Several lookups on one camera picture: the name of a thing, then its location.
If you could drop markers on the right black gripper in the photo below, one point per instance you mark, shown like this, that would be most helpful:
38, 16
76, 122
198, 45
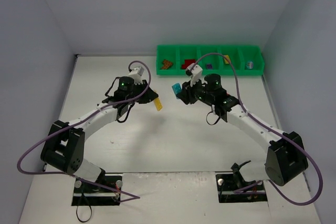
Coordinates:
186, 94

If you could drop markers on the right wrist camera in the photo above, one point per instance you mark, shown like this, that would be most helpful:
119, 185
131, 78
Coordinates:
194, 71

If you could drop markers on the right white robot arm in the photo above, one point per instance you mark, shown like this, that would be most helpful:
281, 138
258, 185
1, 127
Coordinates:
284, 157

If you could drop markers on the green compartment bin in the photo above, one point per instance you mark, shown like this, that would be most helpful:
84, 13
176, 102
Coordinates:
239, 55

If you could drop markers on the teal lego brick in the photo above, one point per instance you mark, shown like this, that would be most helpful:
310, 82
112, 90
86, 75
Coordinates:
176, 88

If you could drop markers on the red lego brick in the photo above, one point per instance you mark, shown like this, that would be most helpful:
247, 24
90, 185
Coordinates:
186, 62

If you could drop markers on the yellow lego brick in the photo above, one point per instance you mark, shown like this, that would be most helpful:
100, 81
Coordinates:
158, 104

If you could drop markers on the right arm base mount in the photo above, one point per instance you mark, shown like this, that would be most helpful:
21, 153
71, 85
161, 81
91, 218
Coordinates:
232, 188

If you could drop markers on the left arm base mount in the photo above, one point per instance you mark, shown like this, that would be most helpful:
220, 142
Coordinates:
86, 194

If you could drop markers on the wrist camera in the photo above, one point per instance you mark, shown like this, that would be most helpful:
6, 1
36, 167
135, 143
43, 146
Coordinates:
194, 71
136, 72

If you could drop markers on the teal rounded lego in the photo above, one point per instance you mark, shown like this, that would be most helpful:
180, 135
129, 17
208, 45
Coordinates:
249, 65

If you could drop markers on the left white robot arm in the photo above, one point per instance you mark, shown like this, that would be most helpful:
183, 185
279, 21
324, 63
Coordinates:
64, 149

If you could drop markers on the brown lego plate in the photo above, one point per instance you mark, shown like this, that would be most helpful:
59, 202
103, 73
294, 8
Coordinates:
166, 64

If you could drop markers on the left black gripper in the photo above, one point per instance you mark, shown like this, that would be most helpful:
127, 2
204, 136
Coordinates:
146, 95

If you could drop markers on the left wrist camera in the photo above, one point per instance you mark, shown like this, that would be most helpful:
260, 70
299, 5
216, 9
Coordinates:
136, 72

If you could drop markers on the yellow half-round lego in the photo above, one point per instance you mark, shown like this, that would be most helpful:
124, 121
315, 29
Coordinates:
226, 60

